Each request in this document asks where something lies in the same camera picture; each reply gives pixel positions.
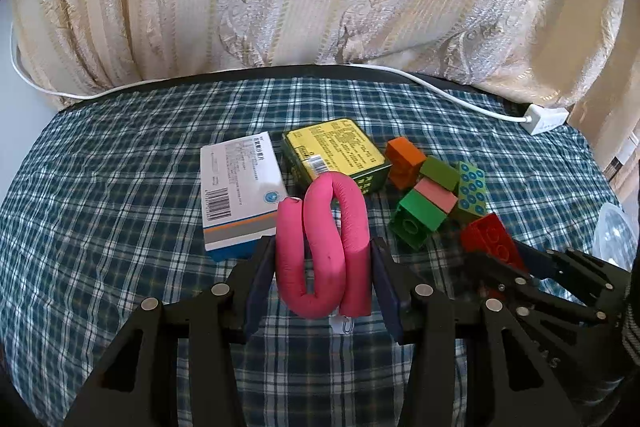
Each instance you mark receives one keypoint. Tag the orange toy block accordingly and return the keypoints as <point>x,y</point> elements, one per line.
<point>404,162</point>

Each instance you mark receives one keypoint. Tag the green block with blue circles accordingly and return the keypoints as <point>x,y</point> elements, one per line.
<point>472,192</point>

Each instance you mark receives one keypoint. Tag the large green toy block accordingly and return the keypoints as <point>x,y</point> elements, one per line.
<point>417,217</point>

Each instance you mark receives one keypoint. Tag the pink foam hair curler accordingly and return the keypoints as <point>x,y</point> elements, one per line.
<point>320,217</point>

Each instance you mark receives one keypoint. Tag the small metal hook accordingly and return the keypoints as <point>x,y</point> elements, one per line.
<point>344,324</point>

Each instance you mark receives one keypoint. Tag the small dark green toy block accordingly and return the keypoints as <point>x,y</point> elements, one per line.
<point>440,172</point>

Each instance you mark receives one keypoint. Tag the white power strip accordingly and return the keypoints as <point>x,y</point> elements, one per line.
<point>545,119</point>

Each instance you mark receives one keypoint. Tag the blue plaid cloth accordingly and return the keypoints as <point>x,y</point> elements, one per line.
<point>125,207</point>

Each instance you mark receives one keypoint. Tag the yellow green box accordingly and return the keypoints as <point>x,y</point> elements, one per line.
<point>335,147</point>

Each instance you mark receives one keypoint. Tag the clear plastic container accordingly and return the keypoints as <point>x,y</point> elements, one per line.
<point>617,232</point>

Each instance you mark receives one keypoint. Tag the white medicine box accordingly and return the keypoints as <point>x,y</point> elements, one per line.
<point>240,187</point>

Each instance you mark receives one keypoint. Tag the red toy block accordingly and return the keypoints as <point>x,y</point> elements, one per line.
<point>487,234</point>

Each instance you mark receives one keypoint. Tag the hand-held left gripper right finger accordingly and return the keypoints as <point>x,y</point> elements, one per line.
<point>387,292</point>

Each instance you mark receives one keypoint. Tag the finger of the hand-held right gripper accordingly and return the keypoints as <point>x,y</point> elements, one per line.
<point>532,259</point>
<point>505,279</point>

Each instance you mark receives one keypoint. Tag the pink toy block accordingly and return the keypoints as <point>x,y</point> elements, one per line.
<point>435,196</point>

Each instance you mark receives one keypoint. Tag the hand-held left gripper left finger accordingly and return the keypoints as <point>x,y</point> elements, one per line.
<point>260,279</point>

